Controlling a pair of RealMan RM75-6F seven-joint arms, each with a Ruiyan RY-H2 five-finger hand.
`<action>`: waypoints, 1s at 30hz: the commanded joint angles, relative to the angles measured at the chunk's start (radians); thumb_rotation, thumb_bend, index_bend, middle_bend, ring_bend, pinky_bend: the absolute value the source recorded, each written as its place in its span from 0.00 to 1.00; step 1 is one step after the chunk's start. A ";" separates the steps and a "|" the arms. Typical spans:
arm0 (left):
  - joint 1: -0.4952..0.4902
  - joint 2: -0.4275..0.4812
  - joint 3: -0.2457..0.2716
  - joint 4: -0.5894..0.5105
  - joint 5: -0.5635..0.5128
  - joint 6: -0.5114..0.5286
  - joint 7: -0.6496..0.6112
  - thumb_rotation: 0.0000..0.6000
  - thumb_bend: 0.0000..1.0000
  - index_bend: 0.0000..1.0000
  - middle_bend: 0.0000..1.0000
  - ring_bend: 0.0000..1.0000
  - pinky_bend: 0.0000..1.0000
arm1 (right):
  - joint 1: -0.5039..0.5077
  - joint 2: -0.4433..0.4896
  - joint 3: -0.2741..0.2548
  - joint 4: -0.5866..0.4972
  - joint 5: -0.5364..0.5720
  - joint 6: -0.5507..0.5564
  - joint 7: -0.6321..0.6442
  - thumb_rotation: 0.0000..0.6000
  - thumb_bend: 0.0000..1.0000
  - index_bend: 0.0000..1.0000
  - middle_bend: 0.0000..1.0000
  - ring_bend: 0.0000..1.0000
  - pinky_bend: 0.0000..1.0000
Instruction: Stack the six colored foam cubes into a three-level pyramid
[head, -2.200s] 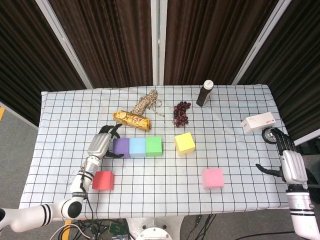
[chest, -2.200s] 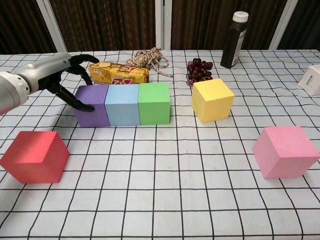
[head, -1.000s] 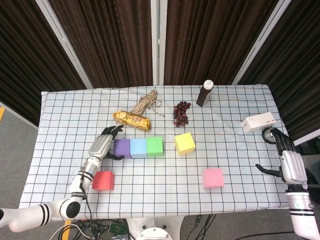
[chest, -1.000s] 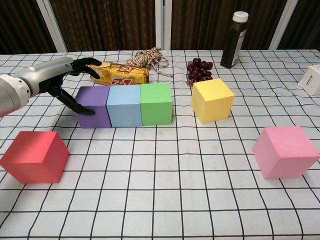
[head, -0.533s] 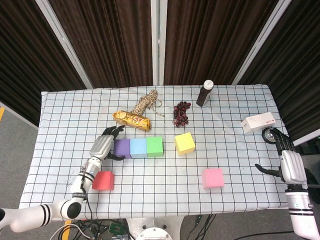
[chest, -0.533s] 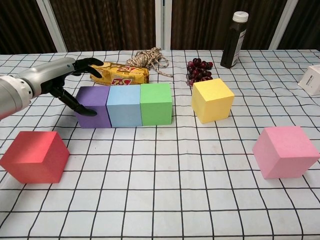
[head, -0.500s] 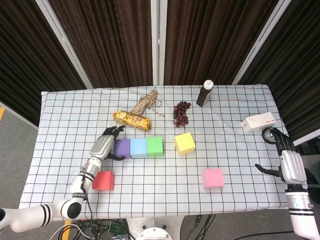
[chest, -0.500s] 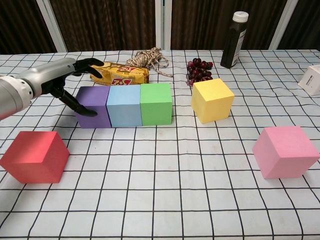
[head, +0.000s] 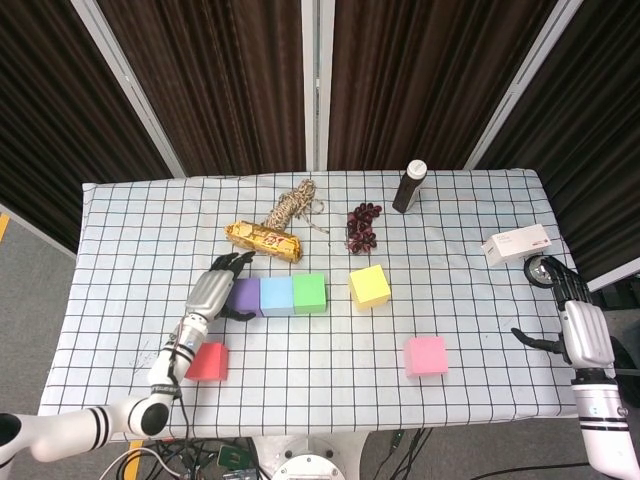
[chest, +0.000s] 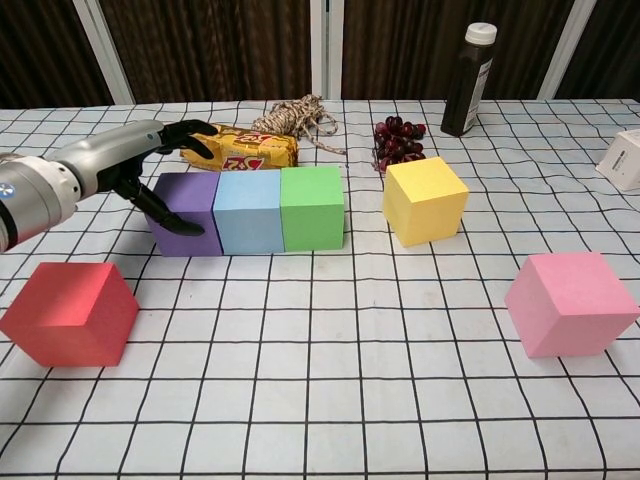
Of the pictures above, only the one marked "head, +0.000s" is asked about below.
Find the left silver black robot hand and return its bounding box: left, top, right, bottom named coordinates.
left=185, top=251, right=259, bottom=324

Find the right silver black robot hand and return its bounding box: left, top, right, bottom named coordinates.
left=510, top=254, right=617, bottom=371

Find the purple foam cube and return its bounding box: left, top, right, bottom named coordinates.
left=227, top=277, right=264, bottom=319

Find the light blue foam cube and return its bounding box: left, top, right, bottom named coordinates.
left=258, top=276, right=296, bottom=318

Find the red foam cube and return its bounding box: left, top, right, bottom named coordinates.
left=184, top=341, right=230, bottom=382

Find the pink foam cube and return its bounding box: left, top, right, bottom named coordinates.
left=403, top=335, right=450, bottom=379

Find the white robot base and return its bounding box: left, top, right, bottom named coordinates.
left=252, top=432, right=371, bottom=480

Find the green foam cube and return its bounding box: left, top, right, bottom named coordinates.
left=291, top=272, right=330, bottom=316

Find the yellow foam cube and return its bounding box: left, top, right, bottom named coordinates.
left=348, top=264, right=392, bottom=312

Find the golden biscuit packet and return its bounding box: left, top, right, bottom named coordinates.
left=222, top=220, right=305, bottom=264

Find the black round tin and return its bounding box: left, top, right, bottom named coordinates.
left=523, top=255, right=556, bottom=290

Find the white black checkered tablecloth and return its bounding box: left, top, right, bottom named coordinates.
left=38, top=168, right=616, bottom=444

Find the white cardboard box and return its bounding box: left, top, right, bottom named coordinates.
left=481, top=224, right=553, bottom=268

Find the green circuit board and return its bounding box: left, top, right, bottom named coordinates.
left=217, top=442, right=247, bottom=469

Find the dark red grape bunch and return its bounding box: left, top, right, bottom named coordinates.
left=344, top=201, right=384, bottom=255

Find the dark brown curtain panel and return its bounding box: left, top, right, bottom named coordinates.
left=97, top=0, right=307, bottom=177
left=474, top=0, right=640, bottom=284
left=327, top=0, right=559, bottom=172
left=0, top=0, right=174, bottom=251

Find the dark bottle white cap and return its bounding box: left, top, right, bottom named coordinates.
left=391, top=159, right=428, bottom=215

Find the white partition base rail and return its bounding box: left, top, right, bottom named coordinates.
left=582, top=272, right=640, bottom=295
left=0, top=202, right=79, bottom=260

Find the braided rope bundle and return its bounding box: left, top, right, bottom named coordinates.
left=263, top=179, right=331, bottom=236

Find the black cable bundle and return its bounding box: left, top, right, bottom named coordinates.
left=149, top=435, right=266, bottom=480

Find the white cable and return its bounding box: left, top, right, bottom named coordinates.
left=99, top=447, right=176, bottom=480

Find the black cables green connector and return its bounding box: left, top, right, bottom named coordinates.
left=384, top=428, right=434, bottom=480

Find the white partition post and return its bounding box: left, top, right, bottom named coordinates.
left=299, top=0, right=335, bottom=171
left=462, top=0, right=586, bottom=171
left=69, top=0, right=189, bottom=179

